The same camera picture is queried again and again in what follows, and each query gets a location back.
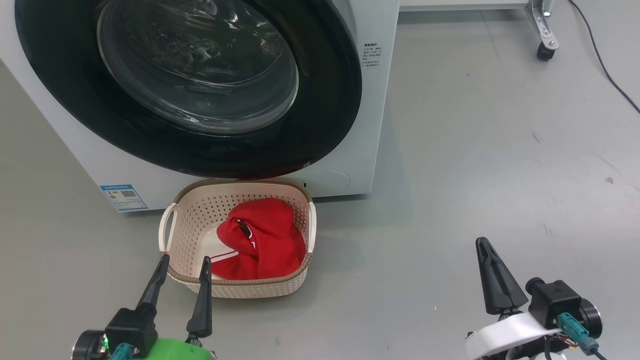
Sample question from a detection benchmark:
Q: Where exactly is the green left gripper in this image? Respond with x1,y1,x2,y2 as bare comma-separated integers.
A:
136,254,218,360

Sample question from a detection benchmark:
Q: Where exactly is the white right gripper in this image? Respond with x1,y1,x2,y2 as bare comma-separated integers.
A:
465,237,563,360

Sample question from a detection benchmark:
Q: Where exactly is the red garment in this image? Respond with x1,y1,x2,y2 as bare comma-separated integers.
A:
210,198,307,281

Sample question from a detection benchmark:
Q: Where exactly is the glass washing machine door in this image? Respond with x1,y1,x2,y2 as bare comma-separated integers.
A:
14,0,363,180

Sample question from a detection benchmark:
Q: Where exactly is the cream perforated laundry basket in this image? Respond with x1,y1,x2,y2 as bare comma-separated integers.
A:
158,178,317,299

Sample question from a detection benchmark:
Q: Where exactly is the white front-load washing machine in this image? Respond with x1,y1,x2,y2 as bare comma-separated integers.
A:
0,0,401,213

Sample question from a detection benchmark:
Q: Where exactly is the blue energy label sticker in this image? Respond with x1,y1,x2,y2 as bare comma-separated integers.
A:
99,184,149,213

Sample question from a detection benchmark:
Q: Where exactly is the white cart with caster wheel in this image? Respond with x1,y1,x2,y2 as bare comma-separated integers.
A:
400,0,560,62

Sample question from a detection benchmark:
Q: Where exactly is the black cable on floor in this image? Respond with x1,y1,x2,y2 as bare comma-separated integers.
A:
567,0,640,115

